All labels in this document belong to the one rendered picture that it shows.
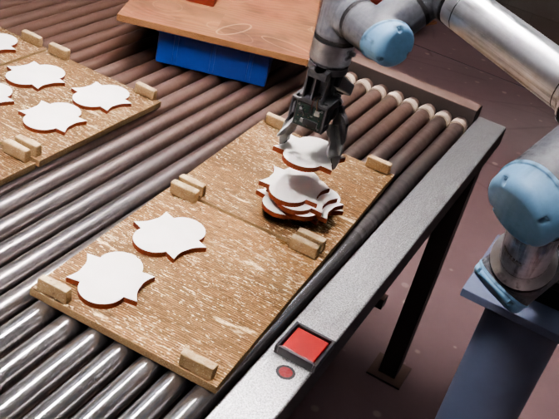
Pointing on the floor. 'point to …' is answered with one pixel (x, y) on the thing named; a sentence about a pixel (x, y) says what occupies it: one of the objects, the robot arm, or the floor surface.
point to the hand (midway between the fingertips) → (309, 153)
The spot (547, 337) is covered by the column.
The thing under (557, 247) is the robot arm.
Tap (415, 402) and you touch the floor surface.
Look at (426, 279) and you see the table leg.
